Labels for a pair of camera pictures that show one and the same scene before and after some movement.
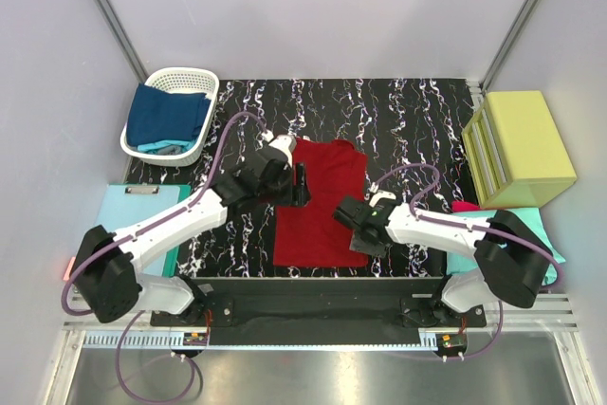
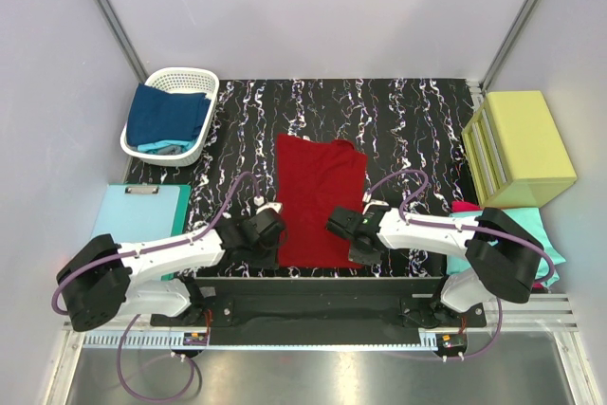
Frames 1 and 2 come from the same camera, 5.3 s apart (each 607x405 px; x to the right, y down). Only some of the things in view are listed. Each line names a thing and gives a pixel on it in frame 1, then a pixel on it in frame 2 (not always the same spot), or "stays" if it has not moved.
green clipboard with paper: x=126 y=205 stays
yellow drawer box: x=515 y=154 stays
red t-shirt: x=309 y=235 stays
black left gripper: x=300 y=184 to x=273 y=232
